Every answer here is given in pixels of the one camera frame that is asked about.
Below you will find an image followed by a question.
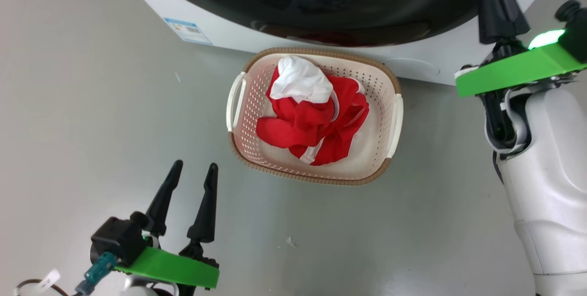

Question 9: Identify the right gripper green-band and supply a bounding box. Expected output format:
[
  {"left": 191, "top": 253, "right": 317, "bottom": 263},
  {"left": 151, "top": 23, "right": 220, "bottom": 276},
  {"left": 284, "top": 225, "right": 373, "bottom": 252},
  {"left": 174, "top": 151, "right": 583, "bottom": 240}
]
[{"left": 455, "top": 0, "right": 587, "bottom": 150}]

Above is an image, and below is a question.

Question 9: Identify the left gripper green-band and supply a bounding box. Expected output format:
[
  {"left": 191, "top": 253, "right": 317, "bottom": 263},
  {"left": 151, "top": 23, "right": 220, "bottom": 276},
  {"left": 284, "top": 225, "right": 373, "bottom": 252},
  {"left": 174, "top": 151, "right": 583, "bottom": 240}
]
[{"left": 115, "top": 160, "right": 220, "bottom": 296}]

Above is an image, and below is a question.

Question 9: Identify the black glass washing machine door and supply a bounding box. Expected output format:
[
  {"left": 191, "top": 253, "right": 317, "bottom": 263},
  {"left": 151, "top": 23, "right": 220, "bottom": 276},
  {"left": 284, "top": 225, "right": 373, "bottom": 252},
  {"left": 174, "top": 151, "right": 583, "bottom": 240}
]
[{"left": 133, "top": 0, "right": 521, "bottom": 48}]

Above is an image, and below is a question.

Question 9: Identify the red garment with white sleeves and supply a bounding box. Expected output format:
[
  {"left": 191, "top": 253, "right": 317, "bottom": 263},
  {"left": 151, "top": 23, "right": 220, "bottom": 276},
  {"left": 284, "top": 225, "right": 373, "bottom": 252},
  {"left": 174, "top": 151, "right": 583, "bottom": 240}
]
[{"left": 256, "top": 55, "right": 340, "bottom": 150}]

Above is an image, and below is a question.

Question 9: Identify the red garment with white stripes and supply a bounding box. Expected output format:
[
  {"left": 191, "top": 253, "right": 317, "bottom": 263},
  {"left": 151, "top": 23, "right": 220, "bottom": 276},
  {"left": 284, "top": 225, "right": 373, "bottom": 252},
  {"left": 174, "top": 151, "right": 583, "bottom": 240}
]
[{"left": 289, "top": 75, "right": 370, "bottom": 166}]

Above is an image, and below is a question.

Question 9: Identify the cream perforated laundry basket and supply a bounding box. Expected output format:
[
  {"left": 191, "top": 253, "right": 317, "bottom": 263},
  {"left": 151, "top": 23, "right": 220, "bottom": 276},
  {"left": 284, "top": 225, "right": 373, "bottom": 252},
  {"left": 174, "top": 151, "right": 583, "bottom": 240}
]
[{"left": 226, "top": 47, "right": 404, "bottom": 186}]

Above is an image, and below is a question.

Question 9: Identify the white front-load washing machine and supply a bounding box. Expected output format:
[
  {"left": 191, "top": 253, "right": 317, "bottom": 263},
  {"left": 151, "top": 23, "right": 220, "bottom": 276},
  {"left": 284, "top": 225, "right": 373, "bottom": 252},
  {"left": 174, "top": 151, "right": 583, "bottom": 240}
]
[{"left": 113, "top": 0, "right": 564, "bottom": 87}]

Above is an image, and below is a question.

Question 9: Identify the blue energy label sticker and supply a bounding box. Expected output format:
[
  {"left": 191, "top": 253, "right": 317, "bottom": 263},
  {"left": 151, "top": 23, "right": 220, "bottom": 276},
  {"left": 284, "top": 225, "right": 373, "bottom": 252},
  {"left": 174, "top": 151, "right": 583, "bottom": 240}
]
[{"left": 164, "top": 17, "right": 213, "bottom": 46}]

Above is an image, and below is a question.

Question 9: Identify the black cable with teal plug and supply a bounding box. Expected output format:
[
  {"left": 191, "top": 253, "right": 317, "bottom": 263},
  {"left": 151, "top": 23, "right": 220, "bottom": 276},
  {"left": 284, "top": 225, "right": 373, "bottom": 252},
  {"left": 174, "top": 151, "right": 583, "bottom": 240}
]
[{"left": 13, "top": 252, "right": 117, "bottom": 296}]

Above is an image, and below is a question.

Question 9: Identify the white cable tag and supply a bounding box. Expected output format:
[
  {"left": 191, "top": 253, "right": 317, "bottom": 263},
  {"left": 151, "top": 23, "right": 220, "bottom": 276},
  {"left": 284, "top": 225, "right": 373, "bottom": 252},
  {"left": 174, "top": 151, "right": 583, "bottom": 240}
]
[{"left": 34, "top": 269, "right": 61, "bottom": 292}]

